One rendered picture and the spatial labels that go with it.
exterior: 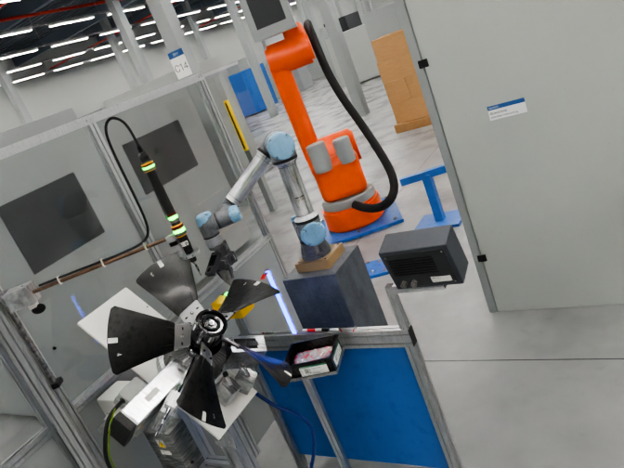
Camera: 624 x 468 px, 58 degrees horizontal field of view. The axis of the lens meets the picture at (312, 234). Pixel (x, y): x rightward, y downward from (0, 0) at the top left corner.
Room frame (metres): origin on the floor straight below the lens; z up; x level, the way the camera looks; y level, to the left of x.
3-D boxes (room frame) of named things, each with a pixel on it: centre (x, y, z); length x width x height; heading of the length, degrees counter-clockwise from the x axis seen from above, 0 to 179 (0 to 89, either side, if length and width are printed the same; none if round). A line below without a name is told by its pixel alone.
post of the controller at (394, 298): (1.97, -0.20, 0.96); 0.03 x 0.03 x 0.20; 54
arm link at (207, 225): (2.45, 0.41, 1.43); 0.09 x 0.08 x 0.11; 96
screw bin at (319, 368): (2.05, 0.18, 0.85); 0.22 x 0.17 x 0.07; 70
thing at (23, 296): (2.00, 1.06, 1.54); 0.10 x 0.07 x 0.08; 89
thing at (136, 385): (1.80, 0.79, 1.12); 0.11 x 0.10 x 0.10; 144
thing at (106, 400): (2.18, 1.02, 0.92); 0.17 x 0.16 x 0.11; 54
